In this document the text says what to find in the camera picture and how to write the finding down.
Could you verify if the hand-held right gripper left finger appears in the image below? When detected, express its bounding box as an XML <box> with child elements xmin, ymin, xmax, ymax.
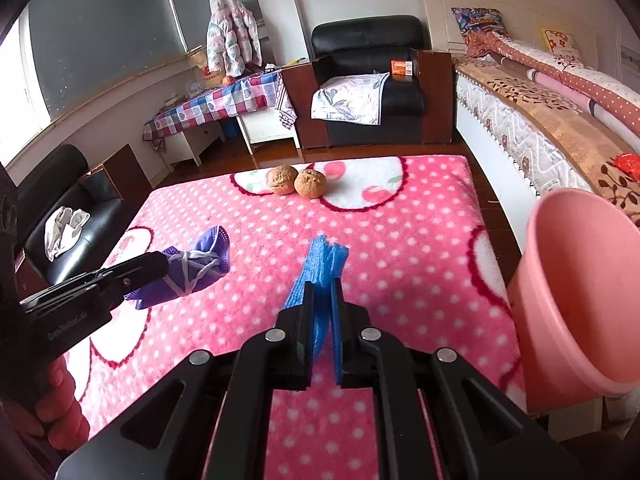
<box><xmin>55</xmin><ymin>280</ymin><xmax>317</xmax><ymax>480</ymax></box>

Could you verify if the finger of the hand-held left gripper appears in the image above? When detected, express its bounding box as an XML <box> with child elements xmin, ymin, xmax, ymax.
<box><xmin>100</xmin><ymin>277</ymin><xmax>156</xmax><ymax>313</ymax></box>
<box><xmin>95</xmin><ymin>251</ymin><xmax>171</xmax><ymax>289</ymax></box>

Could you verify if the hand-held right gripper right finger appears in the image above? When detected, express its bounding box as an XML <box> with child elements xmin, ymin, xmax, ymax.
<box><xmin>331</xmin><ymin>277</ymin><xmax>586</xmax><ymax>480</ymax></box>

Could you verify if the blue foam net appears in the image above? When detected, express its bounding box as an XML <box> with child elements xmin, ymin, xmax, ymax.
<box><xmin>281</xmin><ymin>235</ymin><xmax>349</xmax><ymax>383</ymax></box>

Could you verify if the purple face mask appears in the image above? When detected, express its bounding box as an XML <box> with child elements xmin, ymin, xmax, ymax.
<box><xmin>125</xmin><ymin>225</ymin><xmax>232</xmax><ymax>310</ymax></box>

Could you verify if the pink plastic bin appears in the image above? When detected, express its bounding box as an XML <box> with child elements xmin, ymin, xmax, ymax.
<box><xmin>507</xmin><ymin>188</ymin><xmax>640</xmax><ymax>413</ymax></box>

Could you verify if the person's left hand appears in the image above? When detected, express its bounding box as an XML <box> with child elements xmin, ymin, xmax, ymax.
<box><xmin>0</xmin><ymin>355</ymin><xmax>92</xmax><ymax>452</ymax></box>

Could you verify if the crumpled white cloth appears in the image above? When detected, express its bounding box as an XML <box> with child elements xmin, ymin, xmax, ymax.
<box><xmin>44</xmin><ymin>206</ymin><xmax>91</xmax><ymax>261</ymax></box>

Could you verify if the wooden side table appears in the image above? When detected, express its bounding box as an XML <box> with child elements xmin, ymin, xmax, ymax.
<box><xmin>80</xmin><ymin>144</ymin><xmax>153</xmax><ymax>201</ymax></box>

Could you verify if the pink polka dot blanket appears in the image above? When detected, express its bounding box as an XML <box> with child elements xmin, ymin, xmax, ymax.
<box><xmin>65</xmin><ymin>155</ymin><xmax>528</xmax><ymax>480</ymax></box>

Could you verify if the black leather sofa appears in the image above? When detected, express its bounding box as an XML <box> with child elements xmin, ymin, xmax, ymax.
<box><xmin>17</xmin><ymin>144</ymin><xmax>128</xmax><ymax>286</ymax></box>

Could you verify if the white low cabinet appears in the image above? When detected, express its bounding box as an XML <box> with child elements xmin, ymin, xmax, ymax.
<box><xmin>160</xmin><ymin>122</ymin><xmax>226</xmax><ymax>166</ymax></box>

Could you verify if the walnut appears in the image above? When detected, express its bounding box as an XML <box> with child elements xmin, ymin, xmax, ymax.
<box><xmin>294</xmin><ymin>169</ymin><xmax>327</xmax><ymax>200</ymax></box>
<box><xmin>266</xmin><ymin>165</ymin><xmax>299</xmax><ymax>196</ymax></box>

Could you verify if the checked tablecloth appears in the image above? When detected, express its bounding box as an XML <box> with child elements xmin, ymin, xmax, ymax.
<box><xmin>143</xmin><ymin>70</ymin><xmax>283</xmax><ymax>143</ymax></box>

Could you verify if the white table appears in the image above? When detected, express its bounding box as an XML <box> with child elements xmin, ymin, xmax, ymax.
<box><xmin>235</xmin><ymin>110</ymin><xmax>301</xmax><ymax>153</ymax></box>

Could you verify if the brown paper bag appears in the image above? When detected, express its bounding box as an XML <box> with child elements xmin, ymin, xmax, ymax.
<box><xmin>187</xmin><ymin>50</ymin><xmax>223</xmax><ymax>86</ymax></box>

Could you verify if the dark wooden side cabinet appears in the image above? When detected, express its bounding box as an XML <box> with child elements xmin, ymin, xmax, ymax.
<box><xmin>281</xmin><ymin>57</ymin><xmax>331</xmax><ymax>150</ymax></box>
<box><xmin>415</xmin><ymin>50</ymin><xmax>455</xmax><ymax>145</ymax></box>

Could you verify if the patterned hanging cloth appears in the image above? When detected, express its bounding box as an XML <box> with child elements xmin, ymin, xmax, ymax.
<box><xmin>274</xmin><ymin>72</ymin><xmax>298</xmax><ymax>130</ymax></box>

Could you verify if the white floral cloth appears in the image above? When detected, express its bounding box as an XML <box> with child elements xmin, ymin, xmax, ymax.
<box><xmin>311</xmin><ymin>72</ymin><xmax>390</xmax><ymax>126</ymax></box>

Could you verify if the wide grey window blind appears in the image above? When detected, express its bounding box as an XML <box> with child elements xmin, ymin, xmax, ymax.
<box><xmin>27</xmin><ymin>0</ymin><xmax>183</xmax><ymax>116</ymax></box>

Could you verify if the puffy printed jacket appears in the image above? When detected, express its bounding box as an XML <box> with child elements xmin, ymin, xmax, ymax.
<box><xmin>206</xmin><ymin>0</ymin><xmax>262</xmax><ymax>77</ymax></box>

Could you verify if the narrow grey window blind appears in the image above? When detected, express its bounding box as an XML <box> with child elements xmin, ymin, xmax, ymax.
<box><xmin>167</xmin><ymin>0</ymin><xmax>263</xmax><ymax>53</ymax></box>

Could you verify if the white quilted mattress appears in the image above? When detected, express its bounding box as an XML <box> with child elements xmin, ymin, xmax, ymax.
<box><xmin>455</xmin><ymin>67</ymin><xmax>596</xmax><ymax>196</ymax></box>

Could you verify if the black leather armchair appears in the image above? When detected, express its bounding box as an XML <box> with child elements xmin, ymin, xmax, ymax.
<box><xmin>311</xmin><ymin>15</ymin><xmax>431</xmax><ymax>146</ymax></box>

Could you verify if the brown floral bed sheet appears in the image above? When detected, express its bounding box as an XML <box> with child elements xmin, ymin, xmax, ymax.
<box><xmin>452</xmin><ymin>55</ymin><xmax>640</xmax><ymax>221</ymax></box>

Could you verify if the pink rolled blanket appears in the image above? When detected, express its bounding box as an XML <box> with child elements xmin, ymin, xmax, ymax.
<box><xmin>500</xmin><ymin>55</ymin><xmax>640</xmax><ymax>151</ymax></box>

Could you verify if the red snack packet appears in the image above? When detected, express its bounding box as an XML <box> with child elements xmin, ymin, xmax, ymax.
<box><xmin>612</xmin><ymin>152</ymin><xmax>640</xmax><ymax>181</ymax></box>

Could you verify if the cartoon print pillow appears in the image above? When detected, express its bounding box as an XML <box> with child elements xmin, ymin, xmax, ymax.
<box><xmin>451</xmin><ymin>7</ymin><xmax>506</xmax><ymax>37</ymax></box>

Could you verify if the red polka dot quilt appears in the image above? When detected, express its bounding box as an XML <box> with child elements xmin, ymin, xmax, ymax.
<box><xmin>467</xmin><ymin>30</ymin><xmax>640</xmax><ymax>136</ymax></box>

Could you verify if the yellow flower pillow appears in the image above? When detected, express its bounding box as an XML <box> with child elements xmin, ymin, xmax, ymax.
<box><xmin>540</xmin><ymin>27</ymin><xmax>583</xmax><ymax>61</ymax></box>

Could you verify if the white bed headboard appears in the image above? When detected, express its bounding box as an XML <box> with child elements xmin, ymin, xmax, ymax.
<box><xmin>420</xmin><ymin>0</ymin><xmax>626</xmax><ymax>56</ymax></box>

